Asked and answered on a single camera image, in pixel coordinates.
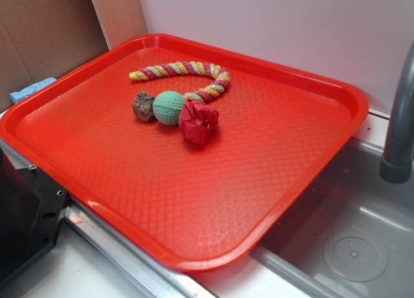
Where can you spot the green dimpled ball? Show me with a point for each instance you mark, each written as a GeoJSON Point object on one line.
{"type": "Point", "coordinates": [167, 107]}

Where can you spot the red plastic tray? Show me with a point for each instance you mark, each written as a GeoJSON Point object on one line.
{"type": "Point", "coordinates": [191, 207]}

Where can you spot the crumpled red paper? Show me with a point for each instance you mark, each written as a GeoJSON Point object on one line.
{"type": "Point", "coordinates": [197, 121]}

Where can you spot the brown rock chunk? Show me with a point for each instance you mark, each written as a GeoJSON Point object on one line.
{"type": "Point", "coordinates": [143, 106]}

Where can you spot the grey sink basin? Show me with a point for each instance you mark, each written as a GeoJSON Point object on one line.
{"type": "Point", "coordinates": [350, 234]}

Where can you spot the grey metal faucet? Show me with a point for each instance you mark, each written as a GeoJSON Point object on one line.
{"type": "Point", "coordinates": [397, 158]}

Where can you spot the brown cardboard box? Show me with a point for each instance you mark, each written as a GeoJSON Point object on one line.
{"type": "Point", "coordinates": [49, 38]}

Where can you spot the blue sponge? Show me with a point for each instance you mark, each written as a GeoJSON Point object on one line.
{"type": "Point", "coordinates": [17, 96]}

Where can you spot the multicolour twisted rope toy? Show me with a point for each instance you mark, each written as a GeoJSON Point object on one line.
{"type": "Point", "coordinates": [220, 76]}

